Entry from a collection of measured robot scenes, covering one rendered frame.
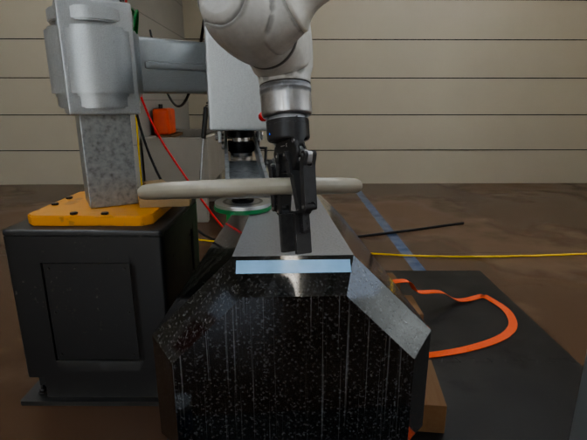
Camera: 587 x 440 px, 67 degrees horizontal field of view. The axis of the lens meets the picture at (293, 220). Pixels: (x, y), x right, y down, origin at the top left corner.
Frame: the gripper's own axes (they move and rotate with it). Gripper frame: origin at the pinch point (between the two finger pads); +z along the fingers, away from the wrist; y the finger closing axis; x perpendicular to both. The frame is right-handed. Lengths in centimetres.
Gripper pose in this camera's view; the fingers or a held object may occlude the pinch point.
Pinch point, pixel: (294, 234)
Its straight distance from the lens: 78.1
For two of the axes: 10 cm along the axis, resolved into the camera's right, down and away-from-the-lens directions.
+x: -8.5, 0.8, -5.2
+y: -5.2, 0.0, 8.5
